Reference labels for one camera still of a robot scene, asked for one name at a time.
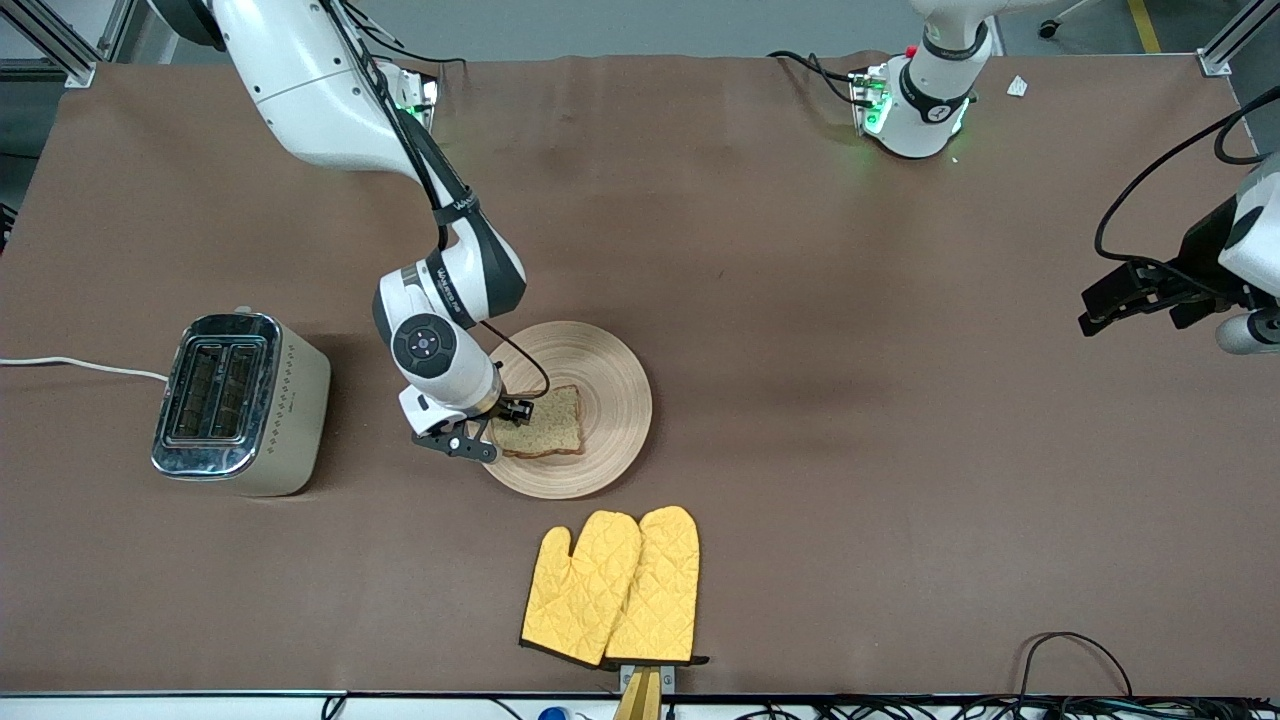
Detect brown bread slice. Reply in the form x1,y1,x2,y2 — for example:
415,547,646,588
489,384,585,459

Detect round wooden ringed plate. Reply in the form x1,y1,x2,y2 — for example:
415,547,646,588
478,320,653,500

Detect chrome and beige two-slot toaster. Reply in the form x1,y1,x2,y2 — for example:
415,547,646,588
150,305,333,498

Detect yellow quilted oven mitt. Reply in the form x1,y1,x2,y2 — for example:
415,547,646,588
519,510,643,668
603,505,711,668

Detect black chair caster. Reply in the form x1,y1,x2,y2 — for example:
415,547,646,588
1036,0,1093,41

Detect brown table cover mat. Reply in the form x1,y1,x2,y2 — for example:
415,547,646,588
0,50,1280,698

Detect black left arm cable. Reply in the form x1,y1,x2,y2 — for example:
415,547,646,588
1094,108,1280,276

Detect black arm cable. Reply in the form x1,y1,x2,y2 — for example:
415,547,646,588
320,0,552,403
1094,108,1280,276

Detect aluminium frame profile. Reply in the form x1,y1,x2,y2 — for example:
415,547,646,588
1198,0,1280,77
0,0,136,89

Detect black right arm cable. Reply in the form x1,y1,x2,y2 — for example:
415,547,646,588
320,0,552,403

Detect black looped cable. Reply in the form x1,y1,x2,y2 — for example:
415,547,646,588
1018,631,1136,701

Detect black base cable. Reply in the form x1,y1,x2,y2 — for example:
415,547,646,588
768,50,863,106
345,10,467,71

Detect white toaster power cable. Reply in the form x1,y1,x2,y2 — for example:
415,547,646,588
0,356,171,383

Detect black cable bundle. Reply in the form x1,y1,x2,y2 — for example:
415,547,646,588
665,697,1280,720

